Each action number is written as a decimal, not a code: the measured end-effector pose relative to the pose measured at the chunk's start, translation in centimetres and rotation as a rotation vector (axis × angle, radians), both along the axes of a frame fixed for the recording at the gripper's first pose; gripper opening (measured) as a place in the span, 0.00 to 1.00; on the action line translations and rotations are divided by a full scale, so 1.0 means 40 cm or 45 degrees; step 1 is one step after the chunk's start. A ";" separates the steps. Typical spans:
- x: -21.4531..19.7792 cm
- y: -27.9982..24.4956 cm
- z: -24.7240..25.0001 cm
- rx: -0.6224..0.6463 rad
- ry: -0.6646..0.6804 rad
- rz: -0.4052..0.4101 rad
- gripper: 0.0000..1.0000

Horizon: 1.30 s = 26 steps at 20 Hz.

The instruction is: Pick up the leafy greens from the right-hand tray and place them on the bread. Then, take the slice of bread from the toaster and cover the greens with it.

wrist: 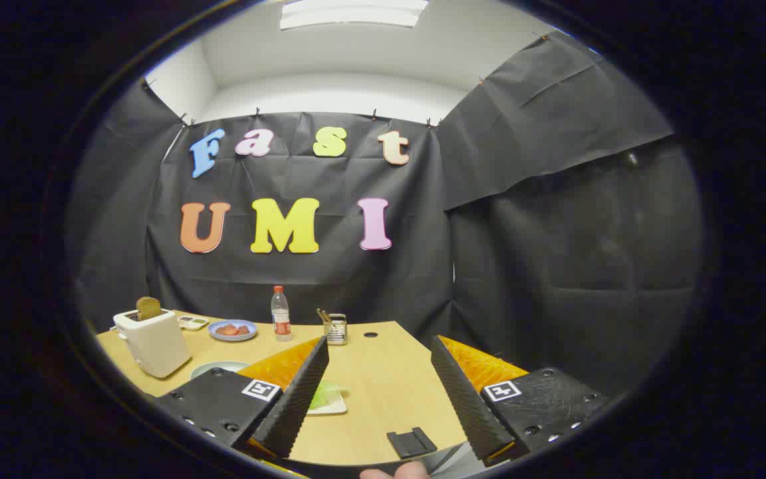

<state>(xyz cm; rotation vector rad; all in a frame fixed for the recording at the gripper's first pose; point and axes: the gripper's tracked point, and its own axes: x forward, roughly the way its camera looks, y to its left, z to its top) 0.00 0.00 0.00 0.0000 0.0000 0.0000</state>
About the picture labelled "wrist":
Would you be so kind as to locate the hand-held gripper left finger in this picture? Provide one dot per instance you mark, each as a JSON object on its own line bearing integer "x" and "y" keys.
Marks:
{"x": 303, "y": 392}

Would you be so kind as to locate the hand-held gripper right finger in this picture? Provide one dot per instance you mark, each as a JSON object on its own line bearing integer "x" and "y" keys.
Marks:
{"x": 463, "y": 399}

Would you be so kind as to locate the brown toast bread slice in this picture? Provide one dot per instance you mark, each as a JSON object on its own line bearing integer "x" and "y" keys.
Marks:
{"x": 149, "y": 308}

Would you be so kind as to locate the white square plate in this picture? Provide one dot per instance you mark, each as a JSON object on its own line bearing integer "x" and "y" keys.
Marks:
{"x": 334, "y": 408}

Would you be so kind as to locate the small black plastic holder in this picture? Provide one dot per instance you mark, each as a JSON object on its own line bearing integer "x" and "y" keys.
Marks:
{"x": 411, "y": 443}

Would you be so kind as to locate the metal mesh cutlery holder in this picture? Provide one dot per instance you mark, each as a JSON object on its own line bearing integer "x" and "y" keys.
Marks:
{"x": 336, "y": 332}

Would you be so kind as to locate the clear plastic water bottle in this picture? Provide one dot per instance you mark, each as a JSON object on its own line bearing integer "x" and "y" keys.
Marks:
{"x": 281, "y": 322}

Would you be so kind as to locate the blue plate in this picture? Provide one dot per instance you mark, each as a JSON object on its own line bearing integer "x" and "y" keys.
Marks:
{"x": 233, "y": 336}

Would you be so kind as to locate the pale green round plate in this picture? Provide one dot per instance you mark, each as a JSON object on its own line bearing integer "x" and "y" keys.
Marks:
{"x": 213, "y": 368}

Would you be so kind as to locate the white divided condiment dish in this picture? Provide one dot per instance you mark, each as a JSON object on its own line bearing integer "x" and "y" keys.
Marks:
{"x": 192, "y": 323}

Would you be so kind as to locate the white toaster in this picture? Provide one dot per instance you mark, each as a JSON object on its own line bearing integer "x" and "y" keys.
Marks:
{"x": 157, "y": 342}

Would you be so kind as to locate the ceiling light panel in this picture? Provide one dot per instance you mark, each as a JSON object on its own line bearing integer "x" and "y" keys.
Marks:
{"x": 353, "y": 13}

